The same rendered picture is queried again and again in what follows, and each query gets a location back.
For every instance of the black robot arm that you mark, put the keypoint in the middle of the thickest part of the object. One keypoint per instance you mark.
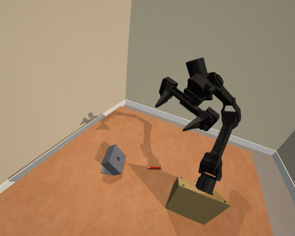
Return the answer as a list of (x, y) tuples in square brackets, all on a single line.
[(204, 84)]

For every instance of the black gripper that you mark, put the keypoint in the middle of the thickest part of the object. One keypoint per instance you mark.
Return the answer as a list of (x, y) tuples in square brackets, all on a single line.
[(204, 120)]

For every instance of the grey metal panel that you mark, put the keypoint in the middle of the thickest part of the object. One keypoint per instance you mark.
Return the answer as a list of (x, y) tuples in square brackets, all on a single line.
[(113, 161)]

